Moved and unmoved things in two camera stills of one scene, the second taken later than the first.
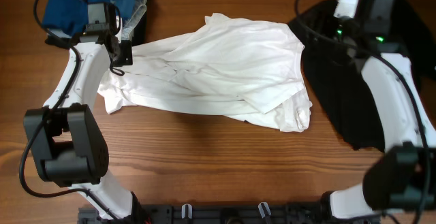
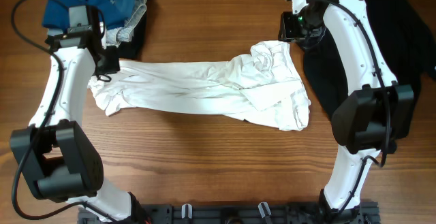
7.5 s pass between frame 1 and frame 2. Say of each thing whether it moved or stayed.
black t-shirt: stayed
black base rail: stayed
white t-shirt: moved
